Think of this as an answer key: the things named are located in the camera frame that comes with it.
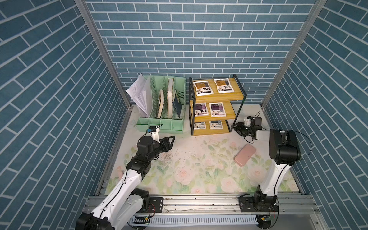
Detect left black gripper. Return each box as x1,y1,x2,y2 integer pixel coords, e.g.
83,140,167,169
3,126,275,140
146,136,175,162

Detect purple coffee bag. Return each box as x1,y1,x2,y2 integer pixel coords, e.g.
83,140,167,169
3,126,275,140
194,103,209,117
209,102,226,117

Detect yellow coffee bag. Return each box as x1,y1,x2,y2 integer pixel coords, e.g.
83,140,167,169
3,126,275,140
213,79,234,94
193,81,214,96

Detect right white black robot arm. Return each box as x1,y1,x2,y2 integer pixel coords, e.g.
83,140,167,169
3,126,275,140
233,122,301,212

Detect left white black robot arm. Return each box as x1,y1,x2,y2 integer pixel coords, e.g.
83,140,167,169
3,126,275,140
75,136,175,230

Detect wooden three-tier shelf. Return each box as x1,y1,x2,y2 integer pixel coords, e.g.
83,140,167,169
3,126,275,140
189,74,247,136

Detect pink case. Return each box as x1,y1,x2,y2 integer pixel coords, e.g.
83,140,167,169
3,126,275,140
234,144,256,167

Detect dark blue book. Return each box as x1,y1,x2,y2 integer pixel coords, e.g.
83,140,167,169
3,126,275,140
172,90,183,118

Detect beige book thin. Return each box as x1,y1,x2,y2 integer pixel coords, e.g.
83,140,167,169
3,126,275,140
157,89,164,119

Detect green desk file organizer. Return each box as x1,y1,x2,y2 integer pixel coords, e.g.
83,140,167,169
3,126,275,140
136,75,186,134

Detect beige book tall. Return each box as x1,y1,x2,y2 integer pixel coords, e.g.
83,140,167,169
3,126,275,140
167,78,174,119

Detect white papers in organizer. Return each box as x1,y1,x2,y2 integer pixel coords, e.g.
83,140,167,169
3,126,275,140
126,74,153,118

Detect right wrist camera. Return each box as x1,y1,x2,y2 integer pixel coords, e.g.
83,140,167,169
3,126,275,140
244,116,262,129

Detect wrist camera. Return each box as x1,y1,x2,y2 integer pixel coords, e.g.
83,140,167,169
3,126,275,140
147,125,162,143
244,116,262,129

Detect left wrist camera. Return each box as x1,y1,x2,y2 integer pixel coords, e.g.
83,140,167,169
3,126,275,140
147,125,162,143

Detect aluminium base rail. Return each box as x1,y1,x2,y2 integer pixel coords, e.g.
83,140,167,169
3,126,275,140
150,193,319,215

